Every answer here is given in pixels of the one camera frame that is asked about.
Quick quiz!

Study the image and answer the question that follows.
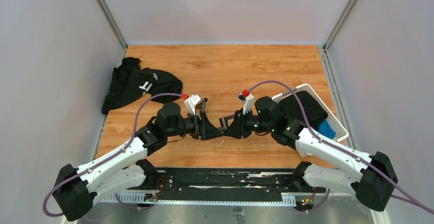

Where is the black cloth with white print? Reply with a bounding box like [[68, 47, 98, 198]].
[[101, 57, 183, 115]]

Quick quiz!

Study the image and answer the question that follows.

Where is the black cloth in basket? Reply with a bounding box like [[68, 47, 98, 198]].
[[278, 91, 328, 130]]

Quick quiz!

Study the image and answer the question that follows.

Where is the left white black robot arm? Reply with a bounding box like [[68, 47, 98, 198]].
[[51, 99, 228, 221]]

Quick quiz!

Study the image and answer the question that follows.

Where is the blue cloth in basket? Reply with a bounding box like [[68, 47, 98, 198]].
[[318, 120, 336, 139]]

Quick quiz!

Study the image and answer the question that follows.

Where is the white plastic basket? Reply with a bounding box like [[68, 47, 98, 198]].
[[272, 83, 349, 142]]

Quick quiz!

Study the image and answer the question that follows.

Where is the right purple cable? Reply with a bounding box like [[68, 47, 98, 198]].
[[242, 80, 434, 215]]

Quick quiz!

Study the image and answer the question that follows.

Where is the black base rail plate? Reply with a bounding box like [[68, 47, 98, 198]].
[[98, 167, 328, 207]]

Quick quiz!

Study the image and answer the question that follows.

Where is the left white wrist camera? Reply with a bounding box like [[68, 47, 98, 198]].
[[184, 94, 201, 116]]

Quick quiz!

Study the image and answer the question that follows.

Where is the grey faucet with lever handle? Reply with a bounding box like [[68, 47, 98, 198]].
[[199, 98, 208, 111]]

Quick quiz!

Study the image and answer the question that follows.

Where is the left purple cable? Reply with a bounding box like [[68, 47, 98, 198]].
[[42, 93, 189, 218]]

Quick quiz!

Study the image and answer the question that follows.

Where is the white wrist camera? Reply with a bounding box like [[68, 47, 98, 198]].
[[238, 90, 254, 115], [184, 94, 201, 116]]

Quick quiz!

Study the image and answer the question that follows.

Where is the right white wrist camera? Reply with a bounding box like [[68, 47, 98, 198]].
[[238, 90, 254, 115]]

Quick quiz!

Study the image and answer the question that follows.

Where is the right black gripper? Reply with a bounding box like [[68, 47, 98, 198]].
[[224, 107, 273, 139]]

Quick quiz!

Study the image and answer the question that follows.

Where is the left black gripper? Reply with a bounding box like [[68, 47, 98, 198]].
[[166, 110, 223, 141]]

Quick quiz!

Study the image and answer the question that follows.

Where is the purple cable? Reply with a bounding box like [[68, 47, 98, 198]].
[[242, 80, 434, 215], [42, 93, 189, 218]]

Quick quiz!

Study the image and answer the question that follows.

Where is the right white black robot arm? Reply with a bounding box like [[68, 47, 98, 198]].
[[223, 97, 398, 212]]

